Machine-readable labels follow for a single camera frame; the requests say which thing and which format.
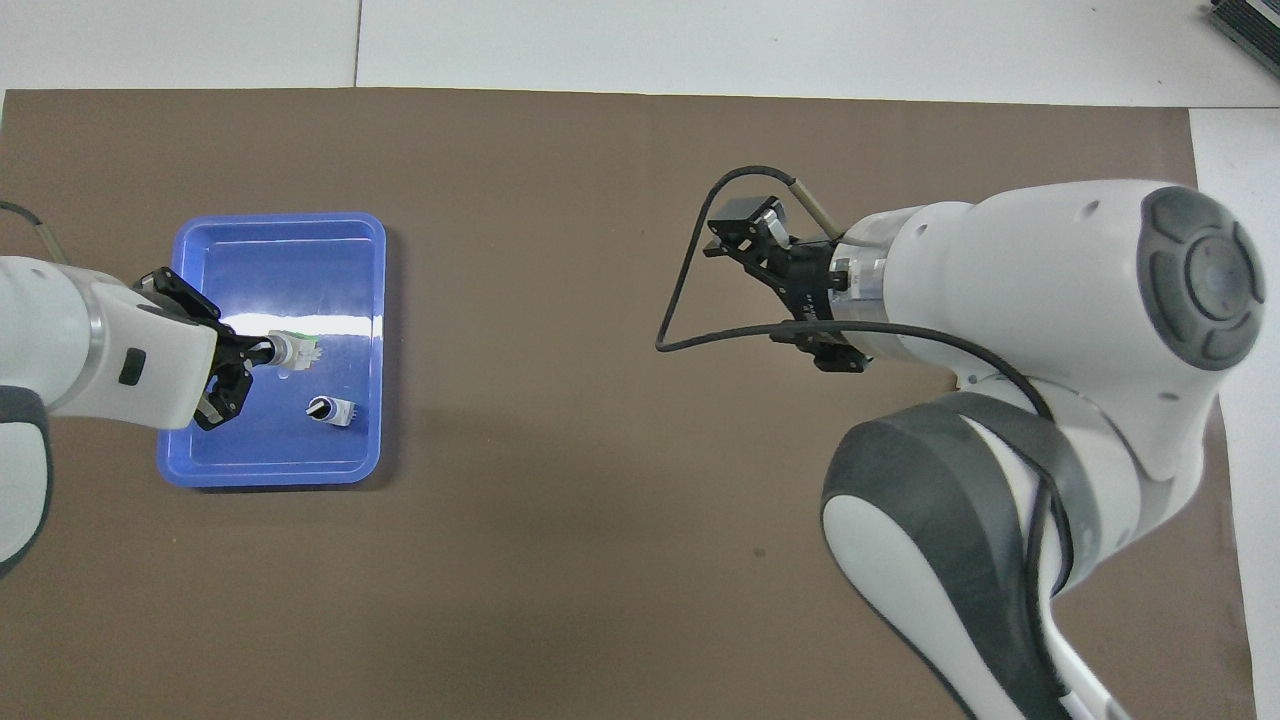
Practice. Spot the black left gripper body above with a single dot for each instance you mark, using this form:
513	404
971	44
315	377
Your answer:
228	348

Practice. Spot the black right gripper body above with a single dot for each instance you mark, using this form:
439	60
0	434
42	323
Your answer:
818	285

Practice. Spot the green-based selector switch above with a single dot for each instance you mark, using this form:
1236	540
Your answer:
335	411
295	350

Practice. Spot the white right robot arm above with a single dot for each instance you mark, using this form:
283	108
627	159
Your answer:
1050	330

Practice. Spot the blue plastic tray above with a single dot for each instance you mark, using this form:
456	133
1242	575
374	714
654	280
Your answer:
290	260

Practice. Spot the brown table mat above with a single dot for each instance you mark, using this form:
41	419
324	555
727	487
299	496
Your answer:
600	600

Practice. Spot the grey ribbed device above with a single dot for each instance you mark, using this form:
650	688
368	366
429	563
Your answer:
1250	35

